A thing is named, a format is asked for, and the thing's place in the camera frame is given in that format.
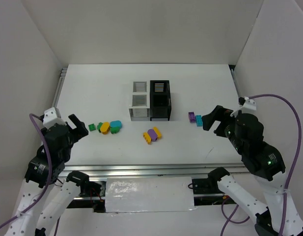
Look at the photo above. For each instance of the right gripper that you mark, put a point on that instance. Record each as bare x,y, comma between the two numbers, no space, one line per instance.
220,121

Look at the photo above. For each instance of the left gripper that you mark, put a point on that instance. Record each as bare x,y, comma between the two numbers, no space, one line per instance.
72,130

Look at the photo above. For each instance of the small green lego brick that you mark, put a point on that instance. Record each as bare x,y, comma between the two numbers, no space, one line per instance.
92,127

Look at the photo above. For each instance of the teal small lego brick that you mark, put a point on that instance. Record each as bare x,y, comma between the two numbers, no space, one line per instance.
198,120

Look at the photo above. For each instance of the green lego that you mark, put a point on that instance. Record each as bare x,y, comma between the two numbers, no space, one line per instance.
99,126
114,130

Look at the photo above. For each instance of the purple small lego brick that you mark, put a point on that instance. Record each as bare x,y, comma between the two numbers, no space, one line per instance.
191,117

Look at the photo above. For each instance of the yellow rounded lego brick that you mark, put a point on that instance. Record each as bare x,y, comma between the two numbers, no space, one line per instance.
105,127

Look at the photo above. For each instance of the teal rounded lego brick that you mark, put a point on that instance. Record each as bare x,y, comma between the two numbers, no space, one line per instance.
116,123

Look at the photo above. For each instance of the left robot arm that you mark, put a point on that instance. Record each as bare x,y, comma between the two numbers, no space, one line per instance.
33,216

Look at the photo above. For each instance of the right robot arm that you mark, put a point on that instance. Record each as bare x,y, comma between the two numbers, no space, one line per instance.
264,162

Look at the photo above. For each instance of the white slotted container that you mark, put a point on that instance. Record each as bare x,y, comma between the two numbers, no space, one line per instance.
139,100

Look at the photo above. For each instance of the black slotted container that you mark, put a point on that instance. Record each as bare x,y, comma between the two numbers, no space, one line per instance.
160,99

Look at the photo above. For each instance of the white taped panel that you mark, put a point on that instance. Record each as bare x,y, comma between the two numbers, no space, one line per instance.
156,194

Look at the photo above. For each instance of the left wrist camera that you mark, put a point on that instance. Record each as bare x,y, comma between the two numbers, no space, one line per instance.
51,117

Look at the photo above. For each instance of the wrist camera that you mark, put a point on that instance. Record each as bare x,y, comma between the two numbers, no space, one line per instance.
51,117
245,105

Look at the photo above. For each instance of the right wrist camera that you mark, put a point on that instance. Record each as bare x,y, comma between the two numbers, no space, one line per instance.
245,105

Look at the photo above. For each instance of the aluminium front rail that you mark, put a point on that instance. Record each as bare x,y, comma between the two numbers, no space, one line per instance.
103,172

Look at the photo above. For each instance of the right aluminium side rail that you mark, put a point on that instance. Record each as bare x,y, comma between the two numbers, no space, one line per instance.
235,82

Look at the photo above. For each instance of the aluminium side rail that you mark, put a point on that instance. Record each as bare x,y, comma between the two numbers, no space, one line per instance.
235,82
60,83

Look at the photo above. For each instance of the left aluminium side rail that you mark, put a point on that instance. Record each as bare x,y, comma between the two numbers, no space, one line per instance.
60,83

